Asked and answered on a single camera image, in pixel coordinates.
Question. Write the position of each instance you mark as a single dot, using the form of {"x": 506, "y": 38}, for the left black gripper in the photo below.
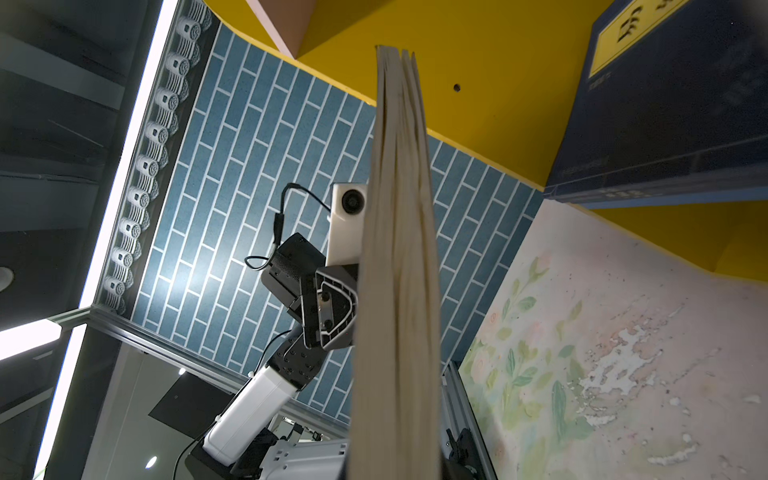
{"x": 329, "y": 306}

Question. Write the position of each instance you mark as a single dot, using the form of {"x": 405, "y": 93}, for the navy book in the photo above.
{"x": 671, "y": 108}
{"x": 395, "y": 405}

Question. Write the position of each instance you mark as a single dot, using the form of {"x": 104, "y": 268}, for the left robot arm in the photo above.
{"x": 239, "y": 444}

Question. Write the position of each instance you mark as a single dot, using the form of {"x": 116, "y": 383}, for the yellow pink blue bookshelf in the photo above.
{"x": 499, "y": 77}

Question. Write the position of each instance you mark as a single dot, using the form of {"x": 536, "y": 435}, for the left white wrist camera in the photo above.
{"x": 348, "y": 205}

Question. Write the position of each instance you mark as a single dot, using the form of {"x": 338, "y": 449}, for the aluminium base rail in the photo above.
{"x": 456, "y": 411}

